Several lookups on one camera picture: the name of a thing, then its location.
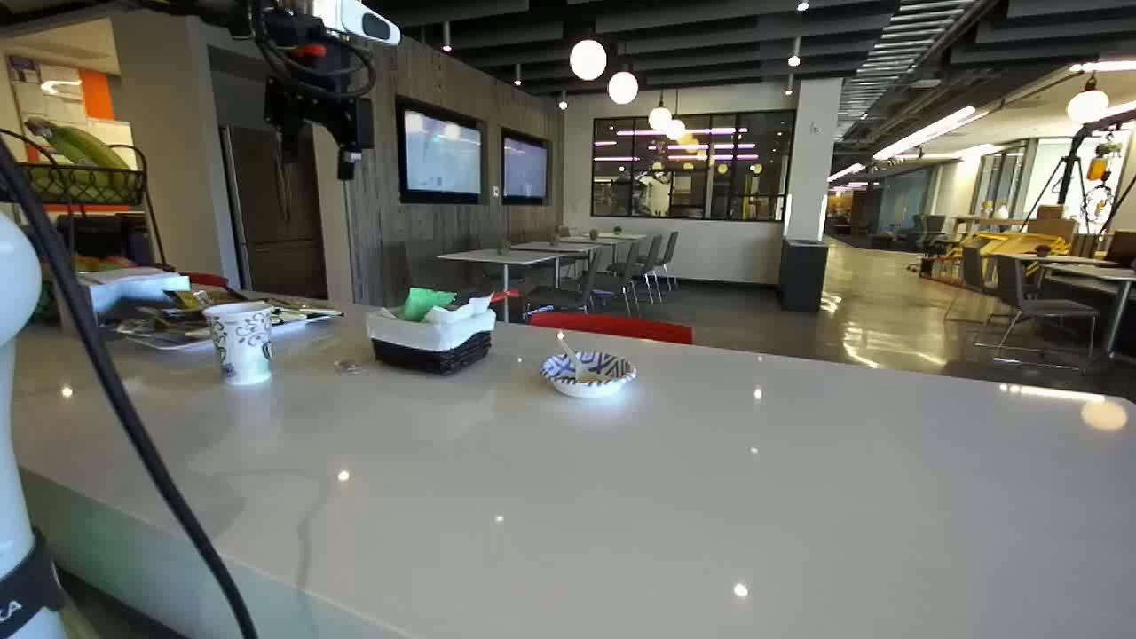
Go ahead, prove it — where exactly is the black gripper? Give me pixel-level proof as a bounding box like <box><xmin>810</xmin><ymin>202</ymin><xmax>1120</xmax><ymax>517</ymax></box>
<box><xmin>264</xmin><ymin>72</ymin><xmax>377</xmax><ymax>183</ymax></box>

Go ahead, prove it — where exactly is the patterned paper cup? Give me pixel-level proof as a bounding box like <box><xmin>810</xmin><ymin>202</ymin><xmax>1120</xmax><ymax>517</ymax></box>
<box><xmin>202</xmin><ymin>299</ymin><xmax>282</xmax><ymax>385</ymax></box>

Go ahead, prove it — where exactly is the green packet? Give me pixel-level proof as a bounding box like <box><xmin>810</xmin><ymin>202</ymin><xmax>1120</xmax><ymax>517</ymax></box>
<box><xmin>398</xmin><ymin>285</ymin><xmax>463</xmax><ymax>323</ymax></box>

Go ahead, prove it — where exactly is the cluttered serving tray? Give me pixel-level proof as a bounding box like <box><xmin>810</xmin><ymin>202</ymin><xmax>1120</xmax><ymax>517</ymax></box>
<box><xmin>109</xmin><ymin>287</ymin><xmax>347</xmax><ymax>355</ymax></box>

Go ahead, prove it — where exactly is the grey dining table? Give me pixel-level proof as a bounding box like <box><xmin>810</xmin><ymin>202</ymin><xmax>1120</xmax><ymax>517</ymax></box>
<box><xmin>432</xmin><ymin>243</ymin><xmax>560</xmax><ymax>323</ymax></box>

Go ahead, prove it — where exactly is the black basket with white liner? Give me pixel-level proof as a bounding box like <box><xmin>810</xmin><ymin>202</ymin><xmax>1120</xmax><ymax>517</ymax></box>
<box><xmin>361</xmin><ymin>293</ymin><xmax>502</xmax><ymax>377</ymax></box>

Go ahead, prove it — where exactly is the white food container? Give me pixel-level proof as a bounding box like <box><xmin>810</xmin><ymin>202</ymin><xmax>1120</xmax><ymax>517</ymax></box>
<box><xmin>74</xmin><ymin>262</ymin><xmax>197</xmax><ymax>320</ymax></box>

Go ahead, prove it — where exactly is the large round pendant lamp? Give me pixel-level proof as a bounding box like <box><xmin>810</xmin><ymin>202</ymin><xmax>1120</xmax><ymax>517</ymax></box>
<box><xmin>564</xmin><ymin>34</ymin><xmax>611</xmax><ymax>85</ymax></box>

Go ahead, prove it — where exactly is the medium round pendant lamp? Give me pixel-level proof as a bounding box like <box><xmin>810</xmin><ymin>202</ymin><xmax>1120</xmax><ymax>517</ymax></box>
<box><xmin>605</xmin><ymin>68</ymin><xmax>644</xmax><ymax>111</ymax></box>

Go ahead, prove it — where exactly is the grey dining chair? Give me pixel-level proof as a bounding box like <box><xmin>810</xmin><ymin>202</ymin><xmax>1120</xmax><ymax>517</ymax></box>
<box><xmin>555</xmin><ymin>226</ymin><xmax>687</xmax><ymax>320</ymax></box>

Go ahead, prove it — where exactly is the red chair back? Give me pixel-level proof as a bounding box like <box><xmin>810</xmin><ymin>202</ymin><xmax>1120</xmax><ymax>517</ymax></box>
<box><xmin>525</xmin><ymin>310</ymin><xmax>699</xmax><ymax>349</ymax></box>

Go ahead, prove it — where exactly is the patterned small bowl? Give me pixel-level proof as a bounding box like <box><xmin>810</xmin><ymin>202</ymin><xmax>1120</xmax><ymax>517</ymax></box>
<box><xmin>540</xmin><ymin>349</ymin><xmax>638</xmax><ymax>399</ymax></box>

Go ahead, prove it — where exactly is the dark framed interior window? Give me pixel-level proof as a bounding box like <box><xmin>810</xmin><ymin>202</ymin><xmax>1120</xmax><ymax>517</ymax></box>
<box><xmin>588</xmin><ymin>111</ymin><xmax>798</xmax><ymax>226</ymax></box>

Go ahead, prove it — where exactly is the white square pillar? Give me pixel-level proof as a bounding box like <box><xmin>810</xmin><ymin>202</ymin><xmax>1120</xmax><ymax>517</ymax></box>
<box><xmin>779</xmin><ymin>74</ymin><xmax>846</xmax><ymax>247</ymax></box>

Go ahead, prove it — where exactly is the round lamp near office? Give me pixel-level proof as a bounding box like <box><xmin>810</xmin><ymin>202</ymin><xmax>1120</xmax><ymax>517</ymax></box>
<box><xmin>1062</xmin><ymin>76</ymin><xmax>1116</xmax><ymax>127</ymax></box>

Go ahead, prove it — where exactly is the large wall television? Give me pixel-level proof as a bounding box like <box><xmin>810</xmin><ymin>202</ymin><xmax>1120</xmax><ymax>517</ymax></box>
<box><xmin>393</xmin><ymin>95</ymin><xmax>489</xmax><ymax>205</ymax></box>

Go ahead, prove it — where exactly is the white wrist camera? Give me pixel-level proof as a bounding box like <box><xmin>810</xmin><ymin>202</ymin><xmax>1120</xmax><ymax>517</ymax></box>
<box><xmin>308</xmin><ymin>0</ymin><xmax>407</xmax><ymax>49</ymax></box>

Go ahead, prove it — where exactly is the small wall television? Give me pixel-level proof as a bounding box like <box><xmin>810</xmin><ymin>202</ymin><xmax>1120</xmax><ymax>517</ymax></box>
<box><xmin>499</xmin><ymin>127</ymin><xmax>555</xmax><ymax>209</ymax></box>

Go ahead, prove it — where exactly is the black wire fruit basket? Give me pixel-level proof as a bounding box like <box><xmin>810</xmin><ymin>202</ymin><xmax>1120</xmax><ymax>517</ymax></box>
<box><xmin>0</xmin><ymin>123</ymin><xmax>172</xmax><ymax>269</ymax></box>

